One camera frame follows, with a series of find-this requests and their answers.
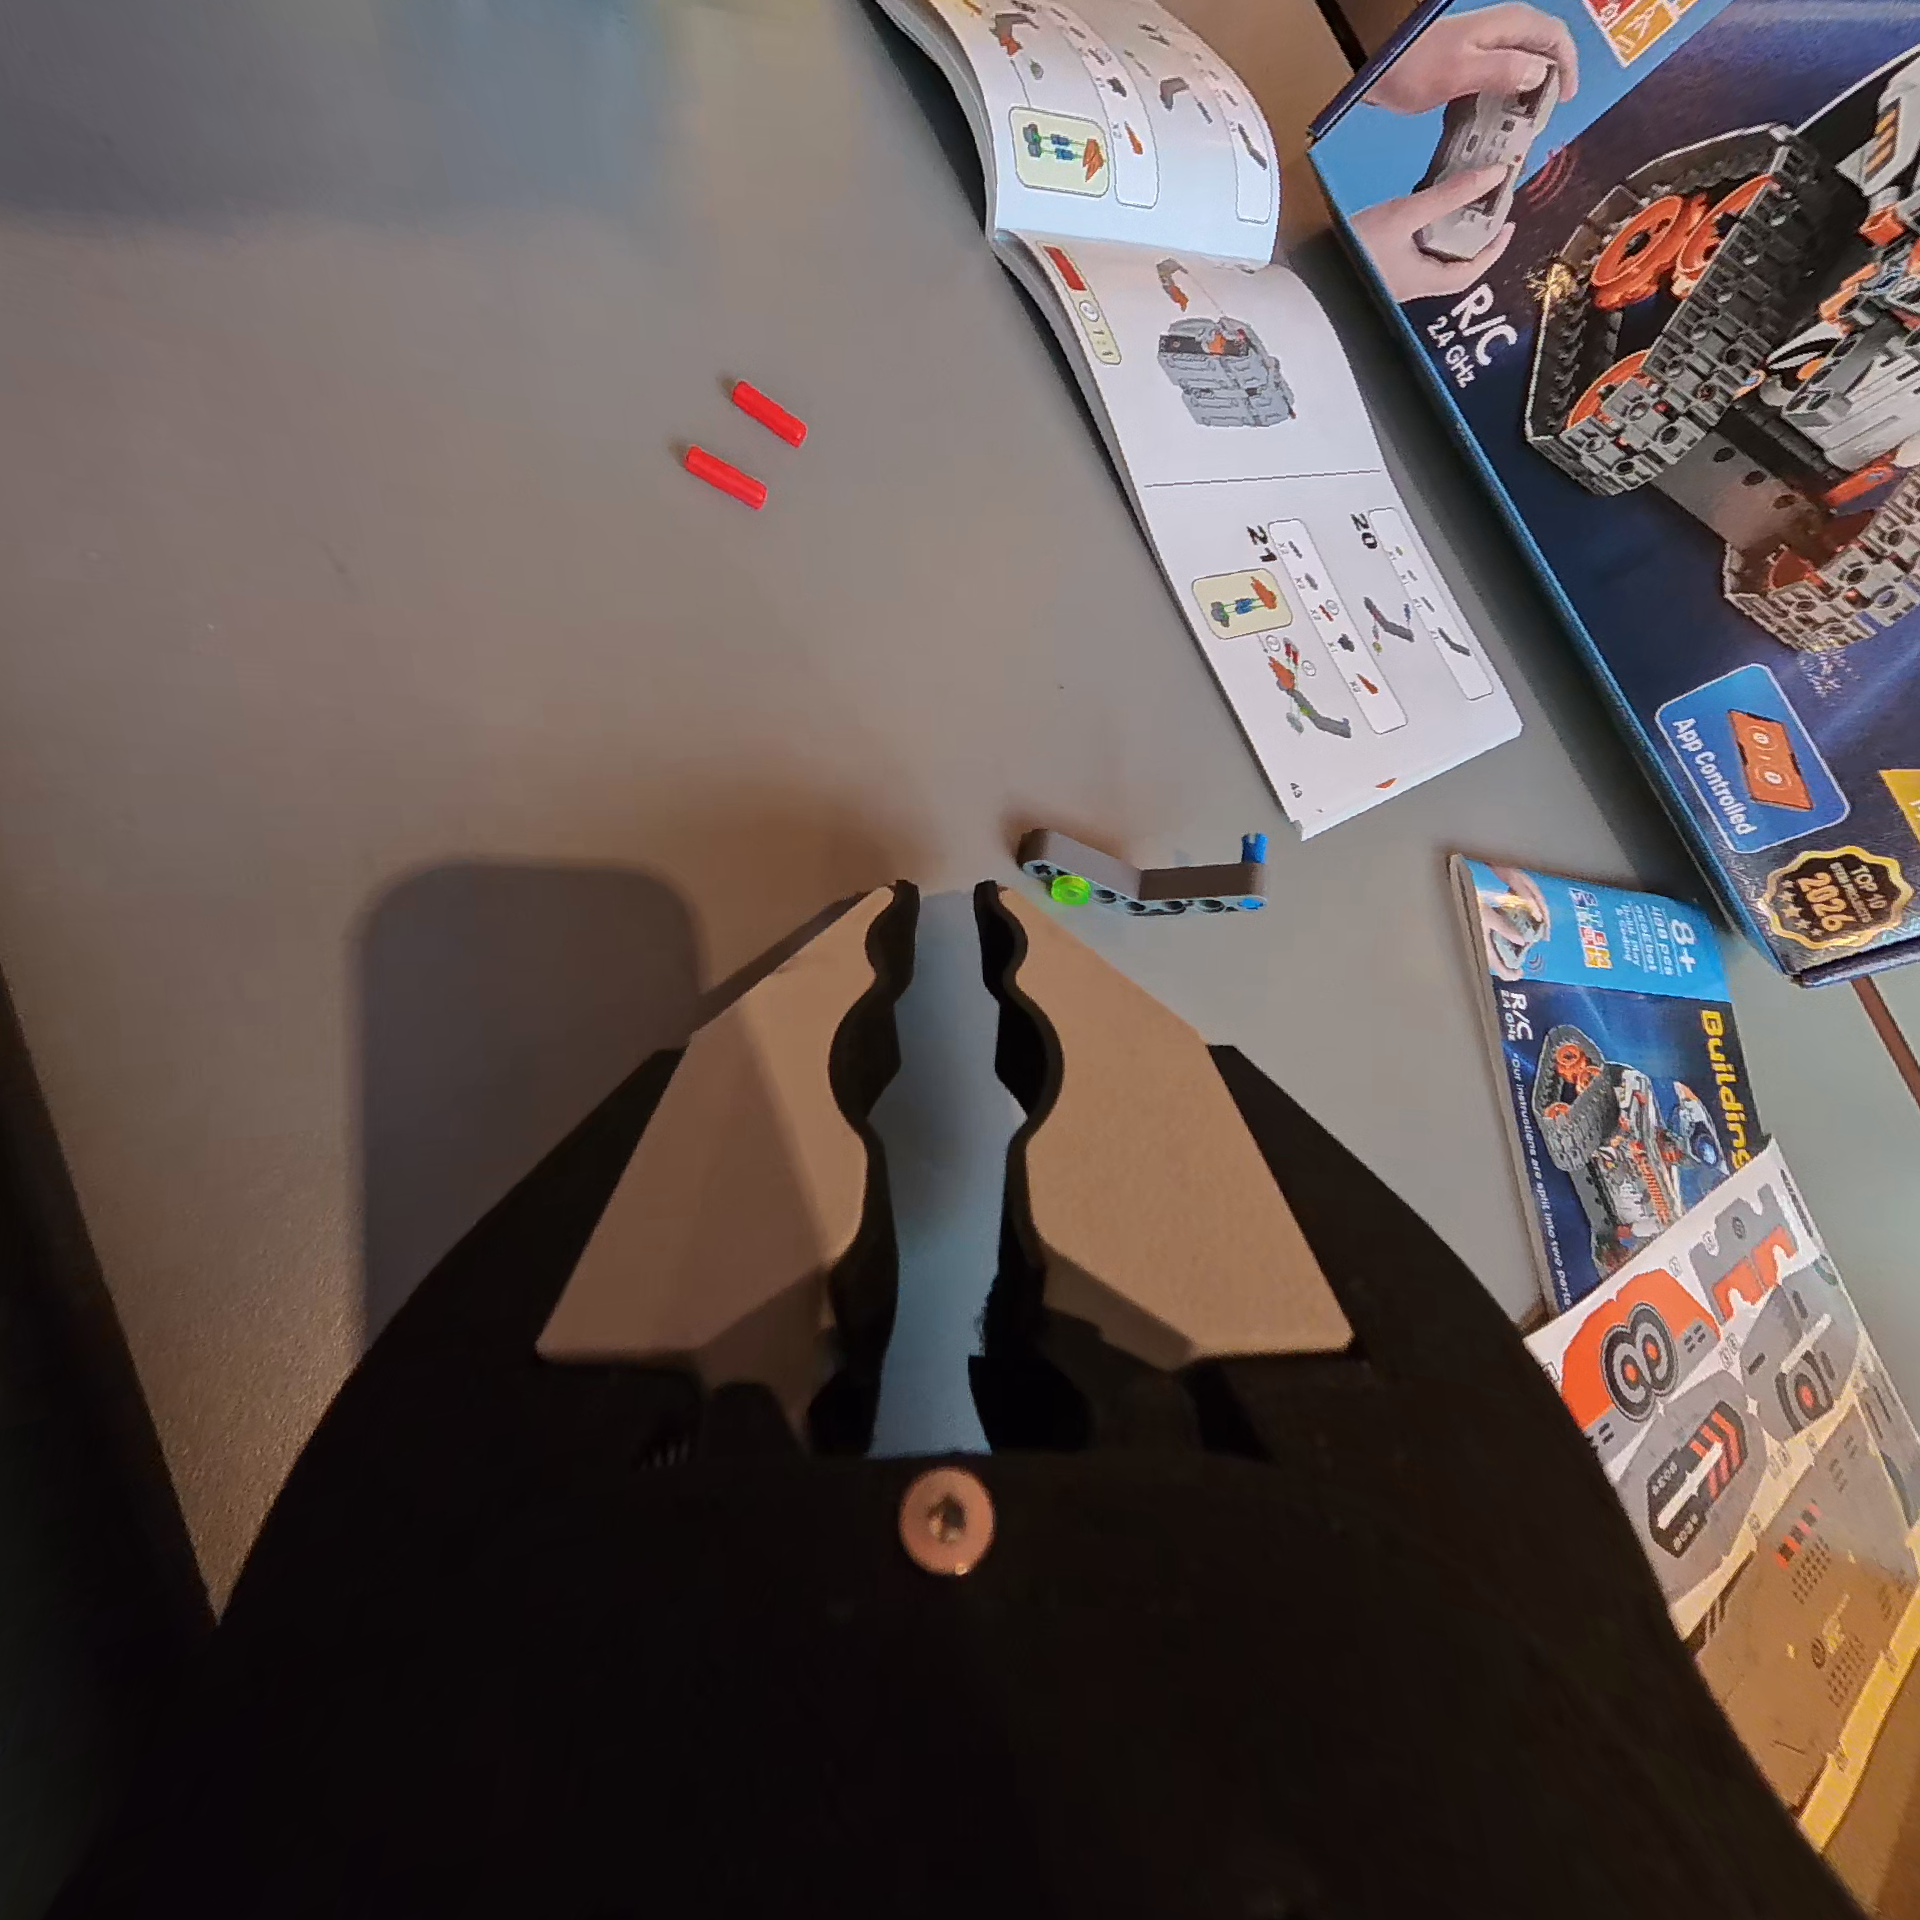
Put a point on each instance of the dark grey angled building beam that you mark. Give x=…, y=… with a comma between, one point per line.
x=1186, y=886

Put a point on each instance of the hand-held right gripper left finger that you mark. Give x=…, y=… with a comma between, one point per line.
x=707, y=1201

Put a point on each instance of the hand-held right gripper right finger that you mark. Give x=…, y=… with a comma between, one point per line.
x=1186, y=1201

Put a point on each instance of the small blue booklet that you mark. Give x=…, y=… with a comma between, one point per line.
x=1621, y=1050

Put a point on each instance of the red connector pin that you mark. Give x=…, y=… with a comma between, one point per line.
x=725, y=478
x=769, y=413

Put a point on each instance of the sticker sheet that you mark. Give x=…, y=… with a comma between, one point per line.
x=1770, y=1424

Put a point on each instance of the blue robot kit box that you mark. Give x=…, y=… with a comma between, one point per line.
x=1649, y=523

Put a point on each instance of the open instruction booklet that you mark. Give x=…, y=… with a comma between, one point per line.
x=1245, y=450

